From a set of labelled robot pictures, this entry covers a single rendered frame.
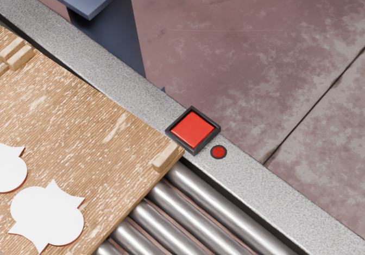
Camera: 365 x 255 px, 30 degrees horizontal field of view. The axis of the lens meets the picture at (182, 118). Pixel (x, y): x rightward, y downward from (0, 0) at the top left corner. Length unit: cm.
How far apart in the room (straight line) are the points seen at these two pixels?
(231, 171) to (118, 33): 68
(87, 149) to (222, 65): 134
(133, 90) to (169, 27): 134
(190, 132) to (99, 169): 18
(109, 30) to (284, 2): 113
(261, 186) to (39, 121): 44
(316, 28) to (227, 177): 151
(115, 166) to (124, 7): 62
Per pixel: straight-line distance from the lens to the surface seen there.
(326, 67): 257
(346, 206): 227
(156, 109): 134
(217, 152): 128
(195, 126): 129
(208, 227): 120
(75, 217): 121
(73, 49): 146
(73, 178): 126
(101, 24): 176
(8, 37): 150
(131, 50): 189
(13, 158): 130
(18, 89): 140
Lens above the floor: 201
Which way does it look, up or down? 56 degrees down
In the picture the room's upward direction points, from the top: 7 degrees counter-clockwise
